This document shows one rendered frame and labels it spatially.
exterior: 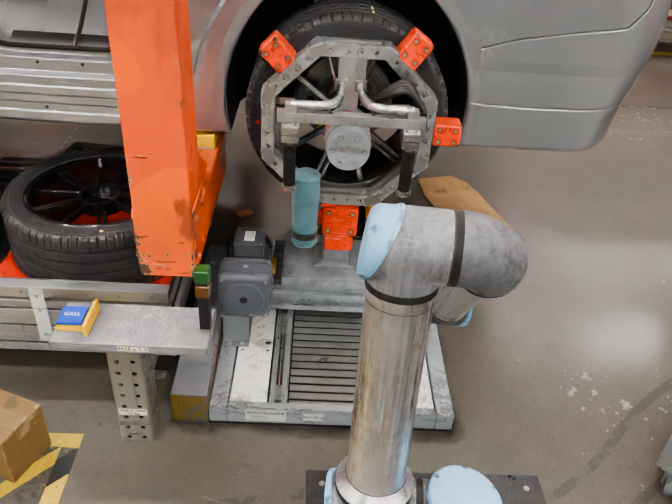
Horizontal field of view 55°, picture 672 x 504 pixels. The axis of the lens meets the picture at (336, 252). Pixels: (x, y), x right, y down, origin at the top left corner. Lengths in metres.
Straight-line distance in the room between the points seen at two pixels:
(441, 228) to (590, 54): 1.43
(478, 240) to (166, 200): 1.07
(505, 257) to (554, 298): 1.98
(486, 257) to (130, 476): 1.47
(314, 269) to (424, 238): 1.56
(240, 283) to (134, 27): 0.89
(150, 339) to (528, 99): 1.41
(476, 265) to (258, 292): 1.29
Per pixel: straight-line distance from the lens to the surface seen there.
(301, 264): 2.49
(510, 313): 2.79
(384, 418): 1.12
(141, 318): 1.93
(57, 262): 2.29
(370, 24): 2.03
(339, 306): 2.47
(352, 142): 1.92
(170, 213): 1.83
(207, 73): 2.19
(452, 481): 1.34
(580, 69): 2.29
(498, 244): 0.95
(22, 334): 2.38
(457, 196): 3.51
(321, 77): 2.27
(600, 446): 2.40
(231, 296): 2.16
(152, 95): 1.68
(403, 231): 0.92
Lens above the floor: 1.70
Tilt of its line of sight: 35 degrees down
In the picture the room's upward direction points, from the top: 5 degrees clockwise
